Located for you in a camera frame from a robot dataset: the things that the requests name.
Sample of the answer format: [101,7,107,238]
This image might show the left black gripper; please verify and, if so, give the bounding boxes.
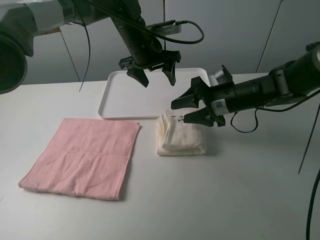
[119,50,181,87]

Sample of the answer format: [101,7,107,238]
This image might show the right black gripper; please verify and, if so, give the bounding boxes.
[170,76,235,127]

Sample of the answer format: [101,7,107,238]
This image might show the cream white towel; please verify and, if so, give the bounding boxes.
[156,108,207,156]

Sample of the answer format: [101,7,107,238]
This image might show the pink towel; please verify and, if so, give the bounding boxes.
[18,118,140,201]

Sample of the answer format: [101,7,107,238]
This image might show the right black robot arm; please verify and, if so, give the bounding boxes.
[171,42,320,127]

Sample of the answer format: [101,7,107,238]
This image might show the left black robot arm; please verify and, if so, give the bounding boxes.
[0,0,181,94]

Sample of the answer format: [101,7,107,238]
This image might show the white rectangular plastic tray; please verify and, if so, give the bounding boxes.
[98,68,211,120]

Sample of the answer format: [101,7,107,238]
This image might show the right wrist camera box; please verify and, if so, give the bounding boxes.
[208,65,233,86]

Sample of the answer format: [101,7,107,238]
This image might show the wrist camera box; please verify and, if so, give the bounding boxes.
[208,65,233,86]
[146,20,182,36]

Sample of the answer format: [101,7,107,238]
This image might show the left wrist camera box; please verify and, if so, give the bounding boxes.
[146,20,182,36]

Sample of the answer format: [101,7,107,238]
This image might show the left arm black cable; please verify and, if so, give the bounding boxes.
[78,0,205,93]

